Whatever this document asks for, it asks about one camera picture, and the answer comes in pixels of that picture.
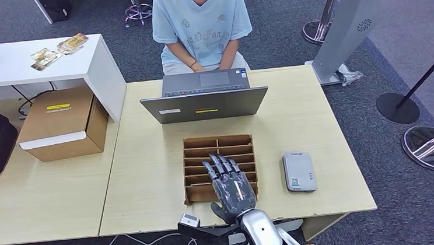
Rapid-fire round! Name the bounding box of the wooden desk leg panel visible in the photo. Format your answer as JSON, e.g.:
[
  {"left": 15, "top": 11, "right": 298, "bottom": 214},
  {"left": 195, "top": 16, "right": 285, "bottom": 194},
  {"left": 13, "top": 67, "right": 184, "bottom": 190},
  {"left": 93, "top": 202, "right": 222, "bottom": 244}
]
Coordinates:
[{"left": 301, "top": 212, "right": 351, "bottom": 243}]

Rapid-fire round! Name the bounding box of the person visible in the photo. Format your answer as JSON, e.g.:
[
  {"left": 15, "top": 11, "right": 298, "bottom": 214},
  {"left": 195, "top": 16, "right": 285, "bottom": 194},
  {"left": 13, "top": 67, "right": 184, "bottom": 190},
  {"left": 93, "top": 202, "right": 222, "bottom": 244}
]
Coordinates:
[{"left": 149, "top": 0, "right": 257, "bottom": 78}]

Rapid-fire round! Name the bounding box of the black cable under desk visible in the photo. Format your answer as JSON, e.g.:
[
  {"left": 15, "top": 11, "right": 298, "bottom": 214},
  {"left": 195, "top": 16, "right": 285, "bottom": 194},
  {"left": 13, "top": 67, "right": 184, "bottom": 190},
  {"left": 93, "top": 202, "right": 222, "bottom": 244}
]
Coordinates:
[{"left": 12, "top": 81, "right": 59, "bottom": 118}]

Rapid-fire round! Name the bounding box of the brown cardboard box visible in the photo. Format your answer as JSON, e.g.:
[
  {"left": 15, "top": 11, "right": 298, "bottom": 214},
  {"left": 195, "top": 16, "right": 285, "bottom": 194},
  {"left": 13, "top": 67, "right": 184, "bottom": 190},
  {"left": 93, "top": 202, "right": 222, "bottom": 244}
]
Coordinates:
[{"left": 13, "top": 83, "right": 113, "bottom": 165}]

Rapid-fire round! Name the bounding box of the silver kiosk stand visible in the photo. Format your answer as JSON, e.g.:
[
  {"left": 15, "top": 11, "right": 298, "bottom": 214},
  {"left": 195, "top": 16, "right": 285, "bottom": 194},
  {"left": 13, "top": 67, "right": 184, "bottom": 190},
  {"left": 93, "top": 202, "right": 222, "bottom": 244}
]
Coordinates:
[{"left": 300, "top": 0, "right": 393, "bottom": 88}]

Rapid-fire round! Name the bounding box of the wooden slotted card organizer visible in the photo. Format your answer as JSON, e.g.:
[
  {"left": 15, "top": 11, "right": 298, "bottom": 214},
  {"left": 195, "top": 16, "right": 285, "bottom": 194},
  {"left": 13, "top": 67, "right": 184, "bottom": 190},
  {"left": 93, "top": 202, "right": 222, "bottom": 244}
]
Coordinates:
[{"left": 179, "top": 132, "right": 260, "bottom": 207}]

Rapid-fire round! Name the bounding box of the black floor cabinet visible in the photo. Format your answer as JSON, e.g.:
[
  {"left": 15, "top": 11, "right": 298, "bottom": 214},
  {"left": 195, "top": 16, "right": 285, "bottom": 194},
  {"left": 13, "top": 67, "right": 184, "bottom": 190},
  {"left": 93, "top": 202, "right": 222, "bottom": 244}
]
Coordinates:
[{"left": 33, "top": 0, "right": 75, "bottom": 27}]

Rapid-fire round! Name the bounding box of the chrome stool base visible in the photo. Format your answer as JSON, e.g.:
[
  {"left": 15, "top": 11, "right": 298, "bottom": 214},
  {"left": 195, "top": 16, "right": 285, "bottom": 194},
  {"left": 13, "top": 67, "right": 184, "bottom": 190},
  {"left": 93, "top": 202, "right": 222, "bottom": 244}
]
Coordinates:
[{"left": 123, "top": 0, "right": 158, "bottom": 29}]

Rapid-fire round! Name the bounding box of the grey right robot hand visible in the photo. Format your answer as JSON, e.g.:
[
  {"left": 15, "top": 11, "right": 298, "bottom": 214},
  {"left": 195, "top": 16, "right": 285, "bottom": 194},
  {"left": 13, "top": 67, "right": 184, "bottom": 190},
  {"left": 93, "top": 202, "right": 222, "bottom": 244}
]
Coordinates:
[{"left": 201, "top": 149, "right": 260, "bottom": 227}]

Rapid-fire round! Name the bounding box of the black stanchion with round base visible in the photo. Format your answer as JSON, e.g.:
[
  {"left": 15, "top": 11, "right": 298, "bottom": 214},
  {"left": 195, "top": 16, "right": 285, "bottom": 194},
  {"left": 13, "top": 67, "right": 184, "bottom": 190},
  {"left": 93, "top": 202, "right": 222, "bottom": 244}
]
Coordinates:
[{"left": 371, "top": 39, "right": 434, "bottom": 127}]

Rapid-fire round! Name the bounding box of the grey card reader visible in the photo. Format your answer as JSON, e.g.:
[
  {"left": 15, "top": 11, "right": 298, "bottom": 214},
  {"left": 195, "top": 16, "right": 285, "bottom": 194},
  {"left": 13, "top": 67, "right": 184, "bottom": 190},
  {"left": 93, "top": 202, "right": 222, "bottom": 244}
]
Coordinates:
[{"left": 281, "top": 149, "right": 319, "bottom": 194}]

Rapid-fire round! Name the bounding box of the white side desk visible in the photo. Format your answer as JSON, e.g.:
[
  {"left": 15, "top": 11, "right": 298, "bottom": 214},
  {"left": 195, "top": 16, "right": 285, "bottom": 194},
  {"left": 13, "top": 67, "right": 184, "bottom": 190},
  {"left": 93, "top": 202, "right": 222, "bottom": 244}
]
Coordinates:
[{"left": 0, "top": 31, "right": 130, "bottom": 132}]

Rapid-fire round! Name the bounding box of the grey laptop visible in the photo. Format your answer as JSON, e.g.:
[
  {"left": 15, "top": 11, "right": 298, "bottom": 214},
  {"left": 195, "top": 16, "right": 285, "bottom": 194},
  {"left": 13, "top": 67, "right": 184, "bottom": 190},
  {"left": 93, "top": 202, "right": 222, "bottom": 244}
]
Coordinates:
[{"left": 138, "top": 66, "right": 271, "bottom": 127}]

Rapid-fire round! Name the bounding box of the chrome stanchion post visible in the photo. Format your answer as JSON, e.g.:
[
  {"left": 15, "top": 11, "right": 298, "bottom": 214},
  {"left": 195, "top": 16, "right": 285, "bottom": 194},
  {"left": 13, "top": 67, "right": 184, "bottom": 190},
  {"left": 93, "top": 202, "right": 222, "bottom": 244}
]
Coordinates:
[{"left": 299, "top": 0, "right": 353, "bottom": 47}]

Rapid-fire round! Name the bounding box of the crumpled clear plastic bag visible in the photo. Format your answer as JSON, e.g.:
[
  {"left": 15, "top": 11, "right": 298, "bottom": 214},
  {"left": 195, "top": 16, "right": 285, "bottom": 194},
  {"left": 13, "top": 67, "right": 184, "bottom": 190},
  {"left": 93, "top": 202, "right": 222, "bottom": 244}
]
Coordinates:
[{"left": 336, "top": 62, "right": 365, "bottom": 88}]

